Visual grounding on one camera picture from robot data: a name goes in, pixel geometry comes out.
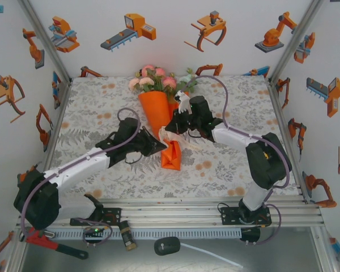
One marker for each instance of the cream ribbon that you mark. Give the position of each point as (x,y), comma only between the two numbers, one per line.
(170,137)

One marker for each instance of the orange wrapping paper sheet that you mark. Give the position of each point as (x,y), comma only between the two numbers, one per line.
(153,107)

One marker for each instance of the mint fake flower stem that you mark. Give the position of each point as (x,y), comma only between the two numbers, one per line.
(187,78)

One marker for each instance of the pink fake flower stem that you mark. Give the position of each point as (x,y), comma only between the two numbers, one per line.
(148,69)
(169,82)

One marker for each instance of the peach fake flower stem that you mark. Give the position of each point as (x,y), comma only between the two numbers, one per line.
(134,82)

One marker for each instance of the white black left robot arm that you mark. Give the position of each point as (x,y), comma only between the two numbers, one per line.
(73,170)

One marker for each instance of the floral table cloth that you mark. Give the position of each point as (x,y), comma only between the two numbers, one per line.
(215,175)

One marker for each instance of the small brown bottle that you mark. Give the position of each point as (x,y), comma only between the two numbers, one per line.
(128,235)

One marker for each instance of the black computer mouse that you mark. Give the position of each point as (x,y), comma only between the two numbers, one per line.
(167,246)

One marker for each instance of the small circuit board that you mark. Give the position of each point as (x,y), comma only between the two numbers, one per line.
(95,231)

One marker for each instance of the red pipe wrench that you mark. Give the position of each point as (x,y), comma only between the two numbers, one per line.
(71,250)

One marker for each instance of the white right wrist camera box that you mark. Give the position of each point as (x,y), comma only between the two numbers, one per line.
(183,103)

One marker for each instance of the aluminium table rail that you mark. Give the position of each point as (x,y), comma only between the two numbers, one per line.
(170,212)

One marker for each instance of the aluminium side rail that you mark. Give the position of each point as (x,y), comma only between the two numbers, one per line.
(275,93)
(61,102)

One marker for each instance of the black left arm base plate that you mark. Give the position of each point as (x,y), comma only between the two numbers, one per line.
(113,216)

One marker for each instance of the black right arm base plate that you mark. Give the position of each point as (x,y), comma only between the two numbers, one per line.
(228,216)

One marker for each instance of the slanted aluminium frame post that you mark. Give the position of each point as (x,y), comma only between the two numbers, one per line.
(294,42)
(46,42)

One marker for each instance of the aluminium frame leg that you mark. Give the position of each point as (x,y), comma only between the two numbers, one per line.
(17,256)
(323,249)

